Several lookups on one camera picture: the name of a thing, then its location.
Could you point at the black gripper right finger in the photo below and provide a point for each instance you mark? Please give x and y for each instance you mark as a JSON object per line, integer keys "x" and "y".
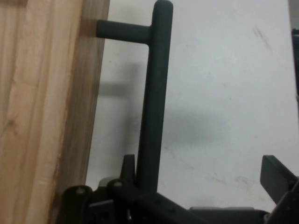
{"x": 278, "y": 177}

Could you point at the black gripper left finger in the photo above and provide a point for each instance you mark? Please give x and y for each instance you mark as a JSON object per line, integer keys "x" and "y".
{"x": 112, "y": 205}

